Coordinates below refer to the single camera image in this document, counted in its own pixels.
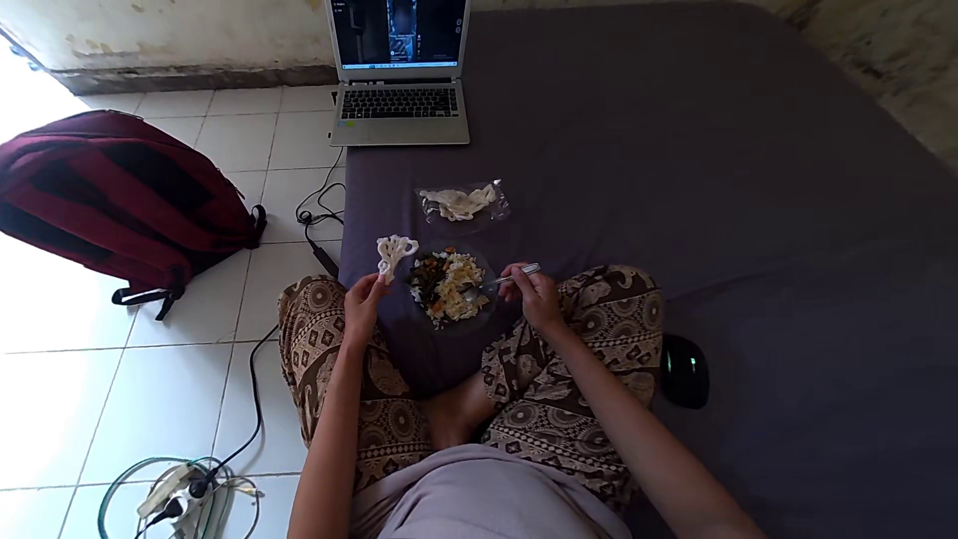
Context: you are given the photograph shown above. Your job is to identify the person's right hand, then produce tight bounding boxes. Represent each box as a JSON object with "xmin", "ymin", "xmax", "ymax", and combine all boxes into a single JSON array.
[{"xmin": 497, "ymin": 262, "xmax": 563, "ymax": 339}]

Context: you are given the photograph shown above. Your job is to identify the person's left hand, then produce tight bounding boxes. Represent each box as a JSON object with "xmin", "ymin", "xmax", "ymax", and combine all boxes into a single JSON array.
[{"xmin": 344, "ymin": 272, "xmax": 391, "ymax": 350}]

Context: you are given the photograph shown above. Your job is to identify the silver metal spoon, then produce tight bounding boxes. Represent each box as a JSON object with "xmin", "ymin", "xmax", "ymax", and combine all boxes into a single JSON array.
[{"xmin": 463, "ymin": 262, "xmax": 541, "ymax": 303}]

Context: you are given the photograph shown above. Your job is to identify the white curly cracker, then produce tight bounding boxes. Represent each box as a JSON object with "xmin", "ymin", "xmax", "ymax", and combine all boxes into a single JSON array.
[{"xmin": 376, "ymin": 235, "xmax": 420, "ymax": 285}]

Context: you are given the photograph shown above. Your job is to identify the person's left forearm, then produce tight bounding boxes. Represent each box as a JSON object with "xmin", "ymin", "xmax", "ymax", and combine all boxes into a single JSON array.
[{"xmin": 287, "ymin": 341, "xmax": 368, "ymax": 539}]

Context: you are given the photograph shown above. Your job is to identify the person's right forearm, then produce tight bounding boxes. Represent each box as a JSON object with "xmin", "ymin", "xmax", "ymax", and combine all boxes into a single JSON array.
[{"xmin": 543, "ymin": 322, "xmax": 767, "ymax": 539}]

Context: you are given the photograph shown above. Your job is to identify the black power adapter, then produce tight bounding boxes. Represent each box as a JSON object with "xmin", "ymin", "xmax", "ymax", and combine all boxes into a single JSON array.
[{"xmin": 310, "ymin": 241, "xmax": 341, "ymax": 279}]

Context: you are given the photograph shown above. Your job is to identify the clear glass plate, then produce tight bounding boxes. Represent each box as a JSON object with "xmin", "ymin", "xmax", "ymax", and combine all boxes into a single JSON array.
[{"xmin": 406, "ymin": 241, "xmax": 499, "ymax": 347}]

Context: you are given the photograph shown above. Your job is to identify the dark green cooked vegetables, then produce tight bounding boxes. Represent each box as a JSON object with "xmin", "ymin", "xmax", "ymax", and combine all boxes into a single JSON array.
[{"xmin": 409, "ymin": 253, "xmax": 452, "ymax": 314}]

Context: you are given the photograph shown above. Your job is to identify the white and yellow rice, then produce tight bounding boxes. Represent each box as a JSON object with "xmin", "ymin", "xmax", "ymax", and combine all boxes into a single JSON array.
[{"xmin": 412, "ymin": 249, "xmax": 490, "ymax": 330}]

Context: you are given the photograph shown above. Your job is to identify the clear plastic bag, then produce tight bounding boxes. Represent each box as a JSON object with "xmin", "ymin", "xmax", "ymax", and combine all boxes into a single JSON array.
[{"xmin": 415, "ymin": 179, "xmax": 511, "ymax": 235}]

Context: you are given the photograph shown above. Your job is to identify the pile of white crackers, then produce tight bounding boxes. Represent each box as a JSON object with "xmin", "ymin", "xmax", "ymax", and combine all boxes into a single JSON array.
[{"xmin": 418, "ymin": 185, "xmax": 498, "ymax": 223}]

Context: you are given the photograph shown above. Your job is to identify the person's legs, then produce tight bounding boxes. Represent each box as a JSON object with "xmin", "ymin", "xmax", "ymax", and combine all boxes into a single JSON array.
[{"xmin": 277, "ymin": 264, "xmax": 665, "ymax": 515}]

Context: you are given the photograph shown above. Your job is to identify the silver laptop black keys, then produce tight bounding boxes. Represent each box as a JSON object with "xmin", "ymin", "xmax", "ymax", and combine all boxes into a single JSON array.
[{"xmin": 324, "ymin": 0, "xmax": 473, "ymax": 148}]

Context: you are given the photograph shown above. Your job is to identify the black computer mouse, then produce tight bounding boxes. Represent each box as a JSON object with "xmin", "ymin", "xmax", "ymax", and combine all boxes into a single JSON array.
[{"xmin": 660, "ymin": 333, "xmax": 711, "ymax": 410}]

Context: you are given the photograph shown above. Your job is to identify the person's body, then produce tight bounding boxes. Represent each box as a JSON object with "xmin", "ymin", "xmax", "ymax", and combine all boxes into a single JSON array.
[{"xmin": 350, "ymin": 443, "xmax": 634, "ymax": 539}]

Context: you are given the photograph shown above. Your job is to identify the mattress with dark grey sheet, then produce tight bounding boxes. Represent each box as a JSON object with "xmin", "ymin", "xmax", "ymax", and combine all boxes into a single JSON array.
[{"xmin": 335, "ymin": 1, "xmax": 958, "ymax": 539}]

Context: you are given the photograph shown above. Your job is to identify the dark red and black backpack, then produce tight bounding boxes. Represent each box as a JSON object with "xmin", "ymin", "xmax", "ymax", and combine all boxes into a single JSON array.
[{"xmin": 0, "ymin": 109, "xmax": 268, "ymax": 323}]

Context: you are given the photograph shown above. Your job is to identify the white power strip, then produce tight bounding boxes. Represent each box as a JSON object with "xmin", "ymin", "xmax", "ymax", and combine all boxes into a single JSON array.
[{"xmin": 137, "ymin": 464, "xmax": 214, "ymax": 539}]

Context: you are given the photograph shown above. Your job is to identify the thin black laptop cable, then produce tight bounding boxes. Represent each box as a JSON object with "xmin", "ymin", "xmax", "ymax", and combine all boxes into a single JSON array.
[{"xmin": 295, "ymin": 146, "xmax": 347, "ymax": 244}]

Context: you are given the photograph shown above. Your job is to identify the thick black power cord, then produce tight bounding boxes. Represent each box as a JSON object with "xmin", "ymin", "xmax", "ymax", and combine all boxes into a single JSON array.
[{"xmin": 207, "ymin": 324, "xmax": 280, "ymax": 482}]

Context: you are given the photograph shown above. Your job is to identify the white cable with plug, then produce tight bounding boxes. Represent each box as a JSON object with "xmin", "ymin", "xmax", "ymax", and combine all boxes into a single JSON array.
[{"xmin": 216, "ymin": 475, "xmax": 264, "ymax": 539}]

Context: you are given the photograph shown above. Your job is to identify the black plug with cord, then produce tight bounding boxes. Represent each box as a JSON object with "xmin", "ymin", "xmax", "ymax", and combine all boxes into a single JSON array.
[{"xmin": 135, "ymin": 497, "xmax": 185, "ymax": 539}]

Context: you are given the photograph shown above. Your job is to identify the coiled teal cable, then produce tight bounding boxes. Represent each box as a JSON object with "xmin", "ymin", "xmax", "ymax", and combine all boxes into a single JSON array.
[{"xmin": 97, "ymin": 456, "xmax": 235, "ymax": 539}]

